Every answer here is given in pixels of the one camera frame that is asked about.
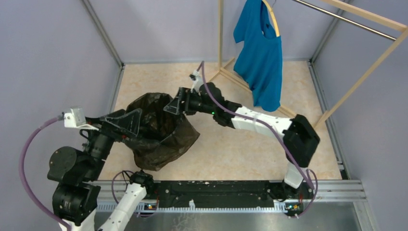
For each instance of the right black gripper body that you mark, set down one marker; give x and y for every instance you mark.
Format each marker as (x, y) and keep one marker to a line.
(195, 104)

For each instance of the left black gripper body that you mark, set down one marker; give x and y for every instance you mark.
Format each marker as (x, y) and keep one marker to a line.
(116, 133)

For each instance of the black plastic trash bag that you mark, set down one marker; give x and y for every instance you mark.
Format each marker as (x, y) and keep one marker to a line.
(163, 137)

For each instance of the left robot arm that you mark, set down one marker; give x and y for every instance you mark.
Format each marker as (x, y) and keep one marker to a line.
(74, 201)

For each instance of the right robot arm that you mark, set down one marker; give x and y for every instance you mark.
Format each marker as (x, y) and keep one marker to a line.
(296, 135)

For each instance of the blue t-shirt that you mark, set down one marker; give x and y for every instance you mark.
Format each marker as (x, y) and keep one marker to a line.
(260, 62)

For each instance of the wooden clothes hanger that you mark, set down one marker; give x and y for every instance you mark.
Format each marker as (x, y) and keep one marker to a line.
(272, 16)

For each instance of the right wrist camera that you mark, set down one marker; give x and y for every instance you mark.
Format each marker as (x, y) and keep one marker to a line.
(197, 81)

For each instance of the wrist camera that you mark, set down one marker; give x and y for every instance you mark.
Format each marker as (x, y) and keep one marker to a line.
(75, 118)
(197, 81)

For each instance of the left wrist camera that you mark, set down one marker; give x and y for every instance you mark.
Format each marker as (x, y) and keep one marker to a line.
(75, 118)

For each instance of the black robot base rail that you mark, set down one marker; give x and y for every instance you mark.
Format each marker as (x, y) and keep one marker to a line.
(245, 196)

